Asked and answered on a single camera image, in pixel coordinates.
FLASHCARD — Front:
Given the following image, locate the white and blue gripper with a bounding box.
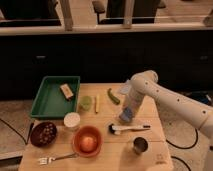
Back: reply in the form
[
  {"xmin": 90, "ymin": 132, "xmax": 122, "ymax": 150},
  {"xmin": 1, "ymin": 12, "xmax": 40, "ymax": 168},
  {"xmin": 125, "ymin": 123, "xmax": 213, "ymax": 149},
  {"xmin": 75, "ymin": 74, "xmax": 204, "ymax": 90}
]
[{"xmin": 119, "ymin": 96, "xmax": 142, "ymax": 123}]

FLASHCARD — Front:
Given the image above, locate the tan rectangular sponge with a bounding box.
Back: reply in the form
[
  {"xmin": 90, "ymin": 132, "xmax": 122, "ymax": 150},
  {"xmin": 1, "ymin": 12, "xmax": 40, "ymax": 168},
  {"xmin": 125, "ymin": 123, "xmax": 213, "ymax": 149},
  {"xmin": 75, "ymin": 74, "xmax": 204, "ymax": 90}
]
[{"xmin": 60, "ymin": 84, "xmax": 73, "ymax": 100}]

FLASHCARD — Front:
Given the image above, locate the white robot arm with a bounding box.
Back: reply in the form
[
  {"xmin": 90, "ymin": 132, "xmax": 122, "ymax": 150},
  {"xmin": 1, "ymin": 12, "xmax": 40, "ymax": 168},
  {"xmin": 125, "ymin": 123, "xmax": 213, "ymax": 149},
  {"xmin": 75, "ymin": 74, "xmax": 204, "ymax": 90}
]
[{"xmin": 120, "ymin": 70, "xmax": 213, "ymax": 139}]

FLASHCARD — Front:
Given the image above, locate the small metal cup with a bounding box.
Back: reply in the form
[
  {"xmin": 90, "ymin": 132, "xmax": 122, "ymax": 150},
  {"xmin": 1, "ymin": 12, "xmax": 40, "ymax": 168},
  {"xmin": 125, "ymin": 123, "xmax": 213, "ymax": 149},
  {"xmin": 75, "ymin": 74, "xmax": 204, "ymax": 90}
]
[{"xmin": 133, "ymin": 137, "xmax": 148, "ymax": 155}]

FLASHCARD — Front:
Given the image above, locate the light green plastic cup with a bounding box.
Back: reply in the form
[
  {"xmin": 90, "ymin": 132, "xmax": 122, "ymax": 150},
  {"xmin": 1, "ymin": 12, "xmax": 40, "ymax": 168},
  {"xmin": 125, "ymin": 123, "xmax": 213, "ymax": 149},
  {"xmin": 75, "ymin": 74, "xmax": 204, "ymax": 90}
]
[{"xmin": 79, "ymin": 96, "xmax": 92, "ymax": 111}]

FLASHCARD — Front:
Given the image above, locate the white plastic cup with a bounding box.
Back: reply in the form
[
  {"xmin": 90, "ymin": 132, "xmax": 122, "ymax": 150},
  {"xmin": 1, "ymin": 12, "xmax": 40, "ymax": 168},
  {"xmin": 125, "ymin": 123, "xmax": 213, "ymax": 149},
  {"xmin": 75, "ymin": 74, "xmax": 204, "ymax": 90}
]
[{"xmin": 64, "ymin": 112, "xmax": 80, "ymax": 130}]

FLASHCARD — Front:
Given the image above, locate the clear plastic bag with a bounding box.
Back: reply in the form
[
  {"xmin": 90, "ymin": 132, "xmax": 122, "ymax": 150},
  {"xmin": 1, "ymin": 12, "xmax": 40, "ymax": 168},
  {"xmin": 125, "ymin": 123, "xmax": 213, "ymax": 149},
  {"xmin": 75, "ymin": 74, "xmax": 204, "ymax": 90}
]
[{"xmin": 120, "ymin": 80, "xmax": 131, "ymax": 95}]

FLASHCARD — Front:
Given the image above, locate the green pepper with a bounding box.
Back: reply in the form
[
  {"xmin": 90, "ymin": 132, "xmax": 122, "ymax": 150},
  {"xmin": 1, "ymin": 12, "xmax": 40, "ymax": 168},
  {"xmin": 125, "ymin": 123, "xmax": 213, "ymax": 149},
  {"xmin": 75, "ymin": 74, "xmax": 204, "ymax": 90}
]
[{"xmin": 107, "ymin": 88, "xmax": 120, "ymax": 105}]

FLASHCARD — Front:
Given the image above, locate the yellow stick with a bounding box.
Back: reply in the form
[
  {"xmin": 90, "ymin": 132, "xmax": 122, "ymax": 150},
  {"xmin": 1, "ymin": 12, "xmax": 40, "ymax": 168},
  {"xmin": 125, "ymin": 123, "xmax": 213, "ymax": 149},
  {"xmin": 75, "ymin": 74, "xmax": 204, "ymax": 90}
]
[{"xmin": 95, "ymin": 95, "xmax": 100, "ymax": 113}]

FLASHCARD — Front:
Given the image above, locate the orange bowl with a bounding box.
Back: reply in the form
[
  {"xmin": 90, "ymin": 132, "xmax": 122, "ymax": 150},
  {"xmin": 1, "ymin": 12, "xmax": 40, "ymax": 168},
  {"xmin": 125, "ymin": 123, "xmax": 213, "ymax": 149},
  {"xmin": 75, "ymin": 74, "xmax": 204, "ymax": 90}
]
[{"xmin": 72, "ymin": 126, "xmax": 102, "ymax": 158}]

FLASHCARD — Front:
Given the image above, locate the orange fruit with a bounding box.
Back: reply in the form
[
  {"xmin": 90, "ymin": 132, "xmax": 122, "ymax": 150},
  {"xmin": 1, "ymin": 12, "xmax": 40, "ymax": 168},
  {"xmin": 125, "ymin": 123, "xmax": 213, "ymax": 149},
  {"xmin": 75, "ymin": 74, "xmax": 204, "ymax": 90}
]
[{"xmin": 80, "ymin": 137, "xmax": 95, "ymax": 152}]

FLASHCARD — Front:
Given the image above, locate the black box on floor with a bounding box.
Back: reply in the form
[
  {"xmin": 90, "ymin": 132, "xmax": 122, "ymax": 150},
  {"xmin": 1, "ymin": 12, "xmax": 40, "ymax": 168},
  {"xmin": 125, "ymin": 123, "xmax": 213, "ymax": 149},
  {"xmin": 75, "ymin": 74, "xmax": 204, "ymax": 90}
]
[{"xmin": 187, "ymin": 92, "xmax": 212, "ymax": 105}]

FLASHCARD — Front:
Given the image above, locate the green plastic tray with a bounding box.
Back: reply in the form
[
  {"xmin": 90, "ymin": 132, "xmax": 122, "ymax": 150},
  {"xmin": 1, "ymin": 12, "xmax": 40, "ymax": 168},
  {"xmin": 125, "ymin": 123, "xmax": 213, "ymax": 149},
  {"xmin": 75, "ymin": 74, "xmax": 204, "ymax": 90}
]
[{"xmin": 30, "ymin": 76, "xmax": 80, "ymax": 120}]

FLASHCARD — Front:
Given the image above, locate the black office chair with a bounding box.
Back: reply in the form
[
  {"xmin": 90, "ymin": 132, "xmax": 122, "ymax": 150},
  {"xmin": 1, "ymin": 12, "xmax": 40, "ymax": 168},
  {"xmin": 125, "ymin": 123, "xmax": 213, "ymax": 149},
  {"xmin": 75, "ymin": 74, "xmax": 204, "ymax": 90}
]
[{"xmin": 92, "ymin": 0, "xmax": 166, "ymax": 25}]

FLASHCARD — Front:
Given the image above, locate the dark bowl with nuts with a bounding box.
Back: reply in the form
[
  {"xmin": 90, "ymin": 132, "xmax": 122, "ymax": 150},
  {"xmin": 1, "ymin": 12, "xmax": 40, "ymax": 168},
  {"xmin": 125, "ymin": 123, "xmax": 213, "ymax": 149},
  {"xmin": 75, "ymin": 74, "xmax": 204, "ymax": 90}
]
[{"xmin": 30, "ymin": 122, "xmax": 57, "ymax": 147}]

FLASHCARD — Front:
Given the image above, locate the silver fork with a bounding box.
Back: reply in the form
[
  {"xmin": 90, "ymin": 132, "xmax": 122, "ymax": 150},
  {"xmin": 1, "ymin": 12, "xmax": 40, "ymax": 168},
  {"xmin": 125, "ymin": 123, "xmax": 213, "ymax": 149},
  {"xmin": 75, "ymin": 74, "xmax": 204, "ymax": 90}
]
[{"xmin": 38, "ymin": 153, "xmax": 78, "ymax": 165}]

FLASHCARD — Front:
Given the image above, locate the white handled dish brush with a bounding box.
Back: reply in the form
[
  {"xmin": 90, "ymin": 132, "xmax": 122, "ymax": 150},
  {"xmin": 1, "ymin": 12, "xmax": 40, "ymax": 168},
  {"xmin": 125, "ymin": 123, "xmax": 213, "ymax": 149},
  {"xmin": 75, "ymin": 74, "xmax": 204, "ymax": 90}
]
[{"xmin": 108, "ymin": 124, "xmax": 150, "ymax": 135}]

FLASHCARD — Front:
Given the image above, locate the black cable on floor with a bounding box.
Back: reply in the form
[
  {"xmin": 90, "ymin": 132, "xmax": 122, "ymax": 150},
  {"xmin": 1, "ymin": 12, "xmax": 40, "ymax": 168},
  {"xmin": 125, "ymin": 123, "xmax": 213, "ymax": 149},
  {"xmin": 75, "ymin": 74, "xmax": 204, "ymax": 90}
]
[{"xmin": 165, "ymin": 128, "xmax": 200, "ymax": 171}]

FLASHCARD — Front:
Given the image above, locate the black cable left floor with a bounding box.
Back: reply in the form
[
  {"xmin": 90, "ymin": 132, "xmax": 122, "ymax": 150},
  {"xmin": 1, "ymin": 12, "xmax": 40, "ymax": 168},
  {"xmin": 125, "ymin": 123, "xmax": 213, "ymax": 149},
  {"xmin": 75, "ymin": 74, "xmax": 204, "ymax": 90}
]
[{"xmin": 0, "ymin": 118, "xmax": 35, "ymax": 146}]

